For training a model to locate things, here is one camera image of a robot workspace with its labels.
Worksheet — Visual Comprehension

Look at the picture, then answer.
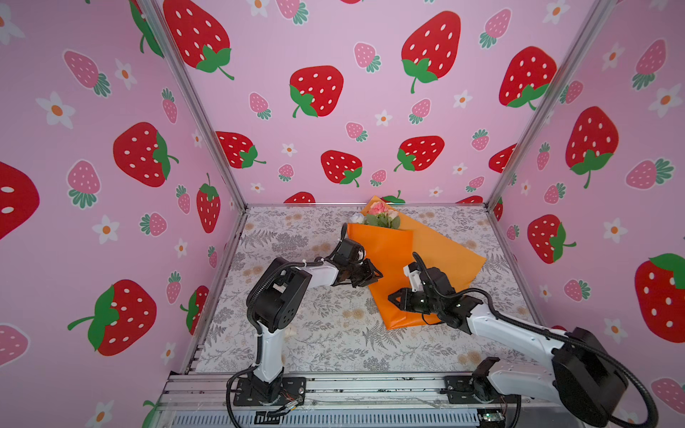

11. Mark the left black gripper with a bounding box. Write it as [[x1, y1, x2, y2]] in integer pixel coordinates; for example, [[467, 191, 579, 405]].
[[345, 258, 384, 286]]

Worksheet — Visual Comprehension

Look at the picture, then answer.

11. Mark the orange wrapping paper sheet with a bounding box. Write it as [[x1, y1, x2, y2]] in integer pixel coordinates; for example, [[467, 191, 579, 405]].
[[346, 195, 488, 331]]

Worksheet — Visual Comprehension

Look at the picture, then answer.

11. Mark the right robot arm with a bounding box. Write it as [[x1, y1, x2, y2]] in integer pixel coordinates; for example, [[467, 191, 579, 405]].
[[388, 262, 659, 427]]

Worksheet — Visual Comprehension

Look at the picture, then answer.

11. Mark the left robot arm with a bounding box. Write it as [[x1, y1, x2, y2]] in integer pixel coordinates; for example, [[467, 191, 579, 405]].
[[228, 238, 384, 407]]

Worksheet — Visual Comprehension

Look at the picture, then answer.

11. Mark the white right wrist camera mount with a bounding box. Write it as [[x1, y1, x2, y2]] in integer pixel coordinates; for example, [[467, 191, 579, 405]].
[[403, 262, 424, 292]]

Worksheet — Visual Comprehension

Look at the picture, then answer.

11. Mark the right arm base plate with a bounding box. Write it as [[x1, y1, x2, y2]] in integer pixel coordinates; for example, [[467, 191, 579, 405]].
[[442, 376, 517, 405]]

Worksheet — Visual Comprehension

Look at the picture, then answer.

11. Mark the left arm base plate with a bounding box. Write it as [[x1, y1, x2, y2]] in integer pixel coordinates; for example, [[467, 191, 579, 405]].
[[232, 376, 307, 407]]

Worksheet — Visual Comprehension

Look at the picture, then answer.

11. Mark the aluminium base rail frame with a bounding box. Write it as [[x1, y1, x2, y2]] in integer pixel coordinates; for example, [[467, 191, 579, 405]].
[[151, 373, 583, 427]]

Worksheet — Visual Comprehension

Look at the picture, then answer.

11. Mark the left vertical aluminium post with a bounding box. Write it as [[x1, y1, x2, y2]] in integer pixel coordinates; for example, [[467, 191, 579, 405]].
[[140, 0, 248, 214]]

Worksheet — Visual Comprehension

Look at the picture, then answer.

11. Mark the vertical aluminium post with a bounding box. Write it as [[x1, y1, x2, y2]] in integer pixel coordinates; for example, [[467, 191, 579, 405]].
[[484, 0, 615, 215], [140, 0, 248, 214]]

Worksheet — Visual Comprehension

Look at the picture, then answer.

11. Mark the right vertical aluminium post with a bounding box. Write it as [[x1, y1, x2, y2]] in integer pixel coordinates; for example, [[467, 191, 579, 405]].
[[484, 0, 615, 215]]

